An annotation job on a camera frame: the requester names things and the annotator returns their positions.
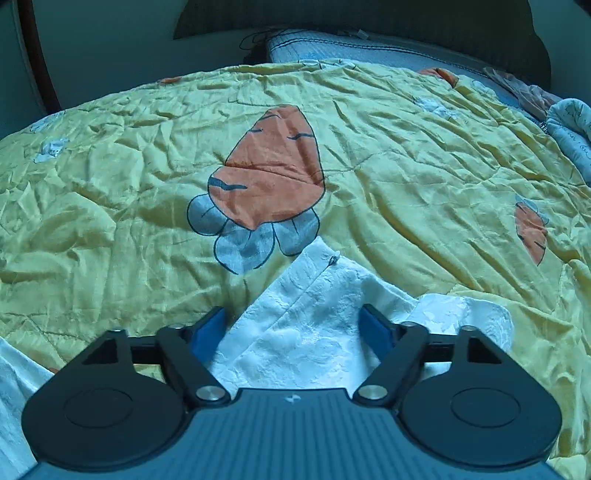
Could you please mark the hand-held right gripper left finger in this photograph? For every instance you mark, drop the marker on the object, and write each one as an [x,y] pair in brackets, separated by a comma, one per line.
[207,333]

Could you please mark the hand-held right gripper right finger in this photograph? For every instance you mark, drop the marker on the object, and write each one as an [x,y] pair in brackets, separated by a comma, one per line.
[375,333]

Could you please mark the white embossed pillowcase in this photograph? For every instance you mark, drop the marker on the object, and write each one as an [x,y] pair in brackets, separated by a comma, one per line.
[323,332]

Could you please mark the yellow carrot print blanket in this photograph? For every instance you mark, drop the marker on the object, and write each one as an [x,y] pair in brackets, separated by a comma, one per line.
[378,194]

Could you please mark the light blue printed cloth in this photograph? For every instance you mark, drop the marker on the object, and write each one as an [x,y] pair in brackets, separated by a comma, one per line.
[572,129]

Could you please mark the pinkish crumpled cloth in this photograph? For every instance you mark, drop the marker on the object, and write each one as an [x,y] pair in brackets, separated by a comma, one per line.
[526,92]

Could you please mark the blue-grey pillow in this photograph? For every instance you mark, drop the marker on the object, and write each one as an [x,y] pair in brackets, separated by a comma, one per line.
[369,48]

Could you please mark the dark headboard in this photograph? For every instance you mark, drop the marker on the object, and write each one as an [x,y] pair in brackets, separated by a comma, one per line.
[471,23]

